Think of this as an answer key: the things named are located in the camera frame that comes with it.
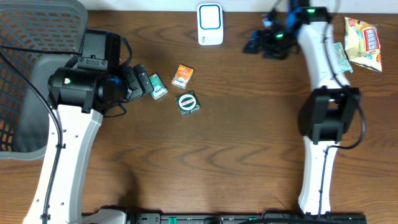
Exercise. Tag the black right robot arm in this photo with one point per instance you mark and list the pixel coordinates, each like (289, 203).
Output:
(331, 118)

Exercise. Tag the large yellow snack bag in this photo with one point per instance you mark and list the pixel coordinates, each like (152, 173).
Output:
(362, 44)

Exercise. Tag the green Kleenex tissue packet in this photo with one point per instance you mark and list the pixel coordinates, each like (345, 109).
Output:
(159, 88)

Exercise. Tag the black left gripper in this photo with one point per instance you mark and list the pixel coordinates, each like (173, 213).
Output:
(134, 84)

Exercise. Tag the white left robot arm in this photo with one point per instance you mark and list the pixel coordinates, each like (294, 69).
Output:
(81, 92)

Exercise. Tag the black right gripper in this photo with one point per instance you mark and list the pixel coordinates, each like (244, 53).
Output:
(265, 42)

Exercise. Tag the dark green Zam-Buk box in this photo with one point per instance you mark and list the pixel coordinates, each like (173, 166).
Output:
(188, 103)

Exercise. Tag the white barcode scanner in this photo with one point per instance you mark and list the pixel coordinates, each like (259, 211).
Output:
(210, 24)

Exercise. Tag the orange tissue packet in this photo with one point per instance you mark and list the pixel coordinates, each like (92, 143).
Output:
(182, 76)

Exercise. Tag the light teal snack packet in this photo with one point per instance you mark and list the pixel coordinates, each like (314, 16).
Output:
(343, 61)

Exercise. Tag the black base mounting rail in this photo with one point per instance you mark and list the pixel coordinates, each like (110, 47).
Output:
(217, 218)

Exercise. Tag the grey plastic mesh basket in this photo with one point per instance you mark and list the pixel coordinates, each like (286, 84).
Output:
(37, 37)

